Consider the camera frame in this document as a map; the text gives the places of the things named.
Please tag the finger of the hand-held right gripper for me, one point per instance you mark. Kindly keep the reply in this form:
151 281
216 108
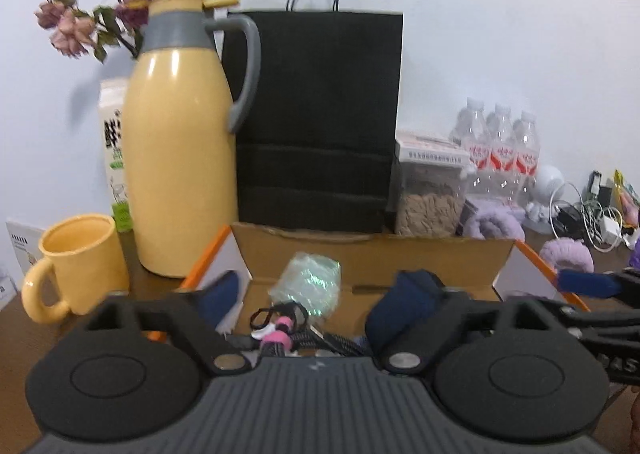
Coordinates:
587 284
600 319

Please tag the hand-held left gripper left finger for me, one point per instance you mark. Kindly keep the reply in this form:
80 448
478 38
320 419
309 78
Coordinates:
222 301

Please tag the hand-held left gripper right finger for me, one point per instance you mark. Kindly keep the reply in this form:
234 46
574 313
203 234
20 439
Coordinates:
410 296

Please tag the orange-edged cardboard box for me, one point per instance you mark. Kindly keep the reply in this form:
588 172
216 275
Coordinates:
370 254

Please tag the iridescent plastic wrap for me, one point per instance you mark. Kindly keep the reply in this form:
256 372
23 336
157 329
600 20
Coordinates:
310 284

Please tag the purple fluffy headband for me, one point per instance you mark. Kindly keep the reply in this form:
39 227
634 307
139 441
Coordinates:
492 223
565 251

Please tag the black power adapter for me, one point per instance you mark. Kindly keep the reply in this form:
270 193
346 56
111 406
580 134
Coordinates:
569 219

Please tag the clear seed container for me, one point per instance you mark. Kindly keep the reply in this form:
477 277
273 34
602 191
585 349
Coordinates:
427 209

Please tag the small black device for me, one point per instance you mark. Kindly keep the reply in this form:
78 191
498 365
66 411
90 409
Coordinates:
595 184

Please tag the small white fan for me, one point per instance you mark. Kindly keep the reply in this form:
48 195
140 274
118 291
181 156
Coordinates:
545 184

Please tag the yellow mug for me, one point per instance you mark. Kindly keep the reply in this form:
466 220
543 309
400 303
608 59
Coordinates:
85 269

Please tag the yellow thermos jug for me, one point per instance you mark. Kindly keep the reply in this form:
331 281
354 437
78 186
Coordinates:
175 159

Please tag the white milk carton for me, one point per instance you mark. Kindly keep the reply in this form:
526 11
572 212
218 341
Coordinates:
114 154

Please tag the black paper bag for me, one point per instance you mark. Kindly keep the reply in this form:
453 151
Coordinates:
320 119

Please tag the white desk calendar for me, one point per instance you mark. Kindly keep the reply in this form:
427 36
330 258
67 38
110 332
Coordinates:
22 244

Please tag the white paper box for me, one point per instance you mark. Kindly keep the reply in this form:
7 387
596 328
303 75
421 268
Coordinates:
5 286

